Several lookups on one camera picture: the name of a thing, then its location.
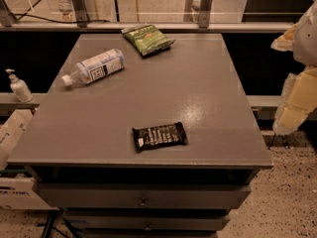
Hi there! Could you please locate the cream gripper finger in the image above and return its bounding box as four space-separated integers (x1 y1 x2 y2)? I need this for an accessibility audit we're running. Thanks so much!
272 66 317 135
270 24 297 52

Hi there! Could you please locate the black rxbar chocolate wrapper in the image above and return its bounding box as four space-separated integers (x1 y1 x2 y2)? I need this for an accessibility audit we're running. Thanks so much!
132 122 188 151

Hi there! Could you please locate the clear bottle blue label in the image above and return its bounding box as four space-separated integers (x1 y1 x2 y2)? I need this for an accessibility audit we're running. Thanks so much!
61 49 125 86

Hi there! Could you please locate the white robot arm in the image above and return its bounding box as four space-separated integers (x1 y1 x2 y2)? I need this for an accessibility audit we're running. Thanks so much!
270 1 317 136

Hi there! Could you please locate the white pump dispenser bottle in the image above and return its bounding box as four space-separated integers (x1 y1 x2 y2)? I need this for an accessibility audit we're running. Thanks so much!
6 68 33 103

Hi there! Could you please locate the green chip bag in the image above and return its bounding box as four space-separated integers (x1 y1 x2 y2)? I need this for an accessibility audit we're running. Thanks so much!
122 24 174 57

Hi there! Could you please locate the grey drawer cabinet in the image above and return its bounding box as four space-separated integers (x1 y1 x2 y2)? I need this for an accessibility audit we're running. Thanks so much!
9 34 272 238

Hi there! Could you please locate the white cardboard box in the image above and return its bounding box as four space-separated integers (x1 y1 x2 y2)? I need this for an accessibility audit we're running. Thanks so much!
0 109 33 170

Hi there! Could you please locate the white box lower left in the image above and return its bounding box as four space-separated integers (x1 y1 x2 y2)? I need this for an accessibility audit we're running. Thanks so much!
0 178 56 210

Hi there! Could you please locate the black cable behind table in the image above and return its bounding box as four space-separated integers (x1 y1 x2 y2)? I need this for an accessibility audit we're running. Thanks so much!
9 0 111 25

